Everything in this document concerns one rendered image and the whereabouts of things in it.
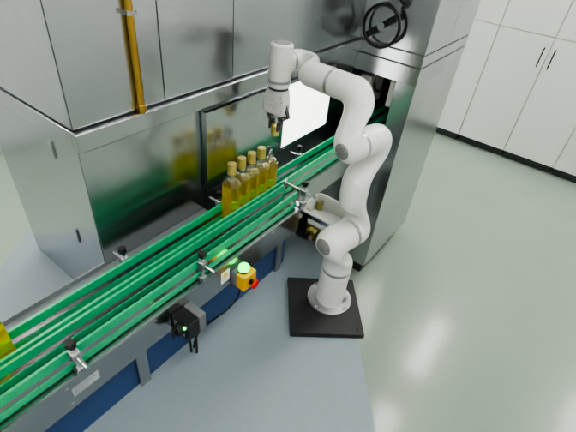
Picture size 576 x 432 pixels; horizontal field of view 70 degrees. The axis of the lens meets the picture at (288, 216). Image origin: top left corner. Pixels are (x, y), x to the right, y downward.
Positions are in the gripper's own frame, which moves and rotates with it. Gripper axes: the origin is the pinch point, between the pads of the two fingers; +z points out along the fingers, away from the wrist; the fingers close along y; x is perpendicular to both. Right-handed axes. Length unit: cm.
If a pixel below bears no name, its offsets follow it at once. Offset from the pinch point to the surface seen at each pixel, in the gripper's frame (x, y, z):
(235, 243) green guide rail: -36, 15, 32
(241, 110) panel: -7.5, -12.0, -3.8
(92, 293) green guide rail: -85, 2, 32
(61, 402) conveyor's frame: -107, 22, 42
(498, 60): 364, -15, 43
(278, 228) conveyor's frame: -11.5, 15.7, 37.9
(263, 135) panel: 7.7, -13.1, 12.4
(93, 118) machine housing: -67, -11, -18
